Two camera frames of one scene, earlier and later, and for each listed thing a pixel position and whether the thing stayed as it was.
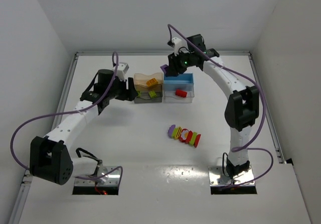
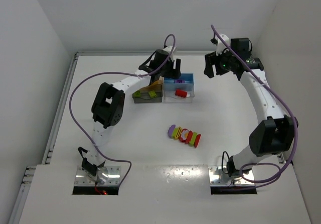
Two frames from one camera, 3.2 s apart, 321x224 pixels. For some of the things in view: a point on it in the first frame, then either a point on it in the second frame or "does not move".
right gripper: x=172 y=67 -> x=213 y=62
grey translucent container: x=145 y=98 does not move
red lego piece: x=181 y=93 does not move
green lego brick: x=152 y=94 does not move
